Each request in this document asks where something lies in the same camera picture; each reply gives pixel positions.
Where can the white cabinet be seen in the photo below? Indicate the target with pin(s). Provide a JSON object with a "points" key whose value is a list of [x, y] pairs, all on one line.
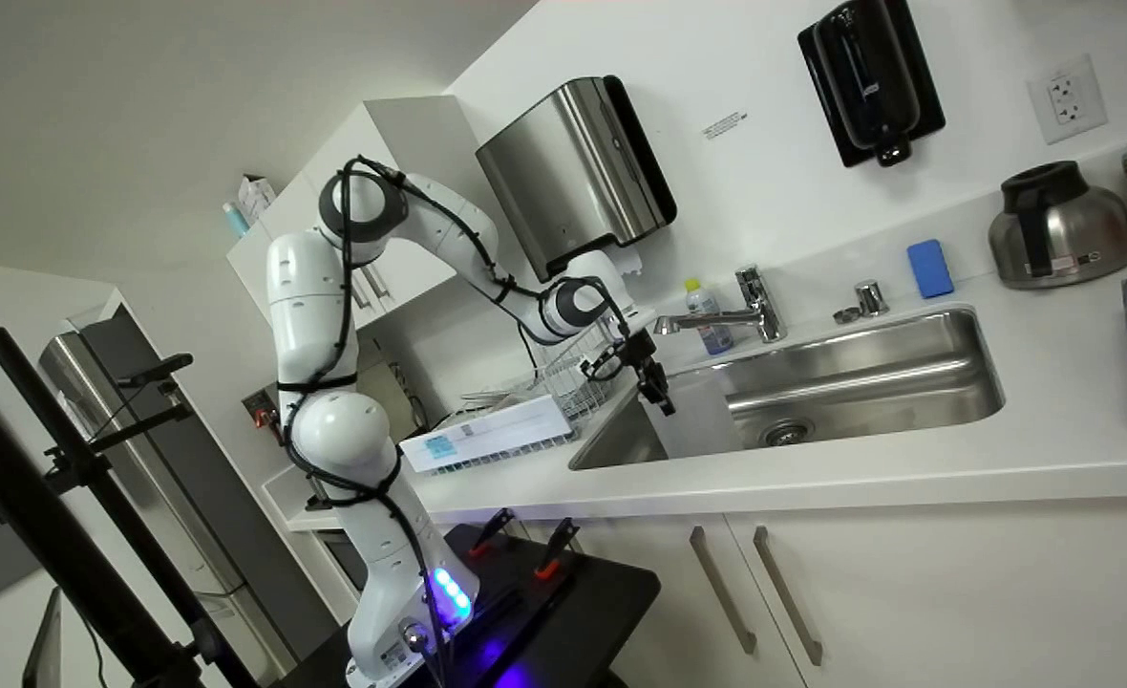
{"points": [[421, 138], [967, 598]]}

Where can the white double wall outlet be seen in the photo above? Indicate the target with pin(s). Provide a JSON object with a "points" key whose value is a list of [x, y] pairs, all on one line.
{"points": [[1068, 98]]}

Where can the white lower cabinet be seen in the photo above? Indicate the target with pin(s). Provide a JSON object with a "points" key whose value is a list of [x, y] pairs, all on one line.
{"points": [[967, 598]]}

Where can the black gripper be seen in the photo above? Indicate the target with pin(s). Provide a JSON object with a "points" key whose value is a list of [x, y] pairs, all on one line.
{"points": [[639, 349]]}

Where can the stainless paper towel dispenser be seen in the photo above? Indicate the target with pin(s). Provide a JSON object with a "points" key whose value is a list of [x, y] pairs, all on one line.
{"points": [[574, 177]]}

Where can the black robot table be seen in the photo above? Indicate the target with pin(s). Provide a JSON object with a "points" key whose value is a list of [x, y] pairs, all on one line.
{"points": [[586, 611]]}

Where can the black soap dispenser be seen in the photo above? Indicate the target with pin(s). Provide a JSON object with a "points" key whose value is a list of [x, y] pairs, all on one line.
{"points": [[870, 80]]}

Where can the chrome faucet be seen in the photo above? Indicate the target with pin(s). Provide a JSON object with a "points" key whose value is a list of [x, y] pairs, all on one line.
{"points": [[755, 308]]}

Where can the white upper cabinet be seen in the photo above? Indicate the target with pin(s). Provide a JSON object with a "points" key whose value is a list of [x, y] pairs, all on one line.
{"points": [[421, 138]]}

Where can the red black clamp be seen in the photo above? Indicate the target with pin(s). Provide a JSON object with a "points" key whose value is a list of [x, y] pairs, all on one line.
{"points": [[490, 532], [556, 550]]}

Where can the bottles atop cabinet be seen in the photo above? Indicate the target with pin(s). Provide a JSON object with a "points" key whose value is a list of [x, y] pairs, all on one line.
{"points": [[249, 202]]}

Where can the grey tall appliance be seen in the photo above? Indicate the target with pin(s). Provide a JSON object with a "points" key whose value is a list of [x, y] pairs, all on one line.
{"points": [[183, 484]]}

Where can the blue sponge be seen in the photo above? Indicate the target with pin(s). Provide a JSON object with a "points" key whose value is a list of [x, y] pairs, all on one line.
{"points": [[929, 270]]}

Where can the chrome faucet lever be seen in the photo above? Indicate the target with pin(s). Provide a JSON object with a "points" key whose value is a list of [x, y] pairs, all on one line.
{"points": [[863, 302]]}

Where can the stainless steel sink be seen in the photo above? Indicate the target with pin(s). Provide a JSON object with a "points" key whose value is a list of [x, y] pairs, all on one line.
{"points": [[870, 382]]}

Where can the dish soap bottle blue label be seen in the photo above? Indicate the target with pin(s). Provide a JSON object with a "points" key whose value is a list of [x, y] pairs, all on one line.
{"points": [[714, 327]]}

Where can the white drain tray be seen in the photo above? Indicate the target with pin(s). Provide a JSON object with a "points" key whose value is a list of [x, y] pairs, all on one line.
{"points": [[487, 438]]}

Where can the black camera stand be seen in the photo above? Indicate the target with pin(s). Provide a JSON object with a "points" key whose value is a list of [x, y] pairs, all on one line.
{"points": [[67, 535]]}

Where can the steel coffee carafe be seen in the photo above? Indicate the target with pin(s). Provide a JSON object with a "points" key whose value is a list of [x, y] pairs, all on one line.
{"points": [[1063, 233]]}

